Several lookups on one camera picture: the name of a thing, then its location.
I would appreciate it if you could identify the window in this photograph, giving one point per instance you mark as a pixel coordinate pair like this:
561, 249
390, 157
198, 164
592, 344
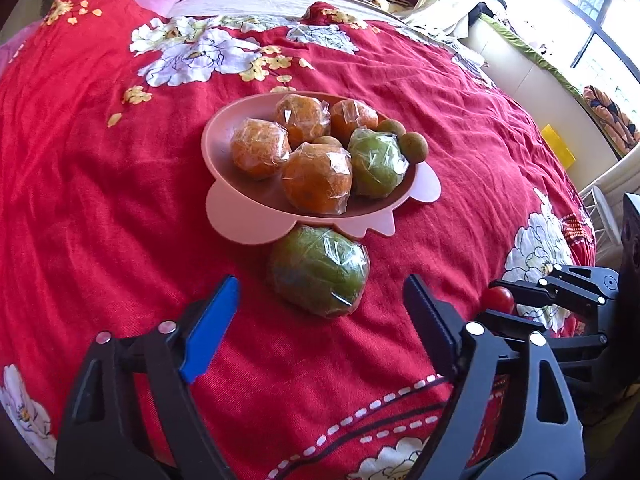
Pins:
585, 5

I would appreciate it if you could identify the green-trimmed mat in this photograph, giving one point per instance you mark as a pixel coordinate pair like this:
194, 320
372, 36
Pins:
530, 50

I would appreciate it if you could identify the red floral blanket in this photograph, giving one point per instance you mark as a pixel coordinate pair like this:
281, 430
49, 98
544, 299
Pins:
100, 210

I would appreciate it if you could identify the yellow plastic box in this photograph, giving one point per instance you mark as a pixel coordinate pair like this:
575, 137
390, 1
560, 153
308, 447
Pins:
557, 145

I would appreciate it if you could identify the patterned cushion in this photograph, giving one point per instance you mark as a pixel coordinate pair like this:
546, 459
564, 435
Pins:
612, 115

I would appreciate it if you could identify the small brown longan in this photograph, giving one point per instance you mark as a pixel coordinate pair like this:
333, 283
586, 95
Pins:
415, 147
327, 140
391, 127

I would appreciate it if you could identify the pink plastic plate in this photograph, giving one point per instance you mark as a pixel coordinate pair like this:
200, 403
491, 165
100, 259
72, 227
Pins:
240, 205

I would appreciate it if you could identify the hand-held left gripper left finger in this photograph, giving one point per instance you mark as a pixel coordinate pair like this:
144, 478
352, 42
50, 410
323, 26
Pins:
210, 330

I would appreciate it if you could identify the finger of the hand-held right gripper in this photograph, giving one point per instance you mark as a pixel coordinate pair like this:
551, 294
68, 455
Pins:
575, 285
515, 322

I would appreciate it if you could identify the plastic-wrapped orange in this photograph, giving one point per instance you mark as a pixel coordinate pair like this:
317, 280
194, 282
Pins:
352, 117
260, 147
317, 177
302, 115

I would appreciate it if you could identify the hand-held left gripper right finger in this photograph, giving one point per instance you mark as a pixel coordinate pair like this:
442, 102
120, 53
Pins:
430, 322

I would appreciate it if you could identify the plastic-wrapped green citrus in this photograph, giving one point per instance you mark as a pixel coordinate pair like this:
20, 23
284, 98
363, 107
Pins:
320, 270
377, 162

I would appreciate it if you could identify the red cherry tomato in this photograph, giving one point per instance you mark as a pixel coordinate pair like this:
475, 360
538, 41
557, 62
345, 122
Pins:
500, 300

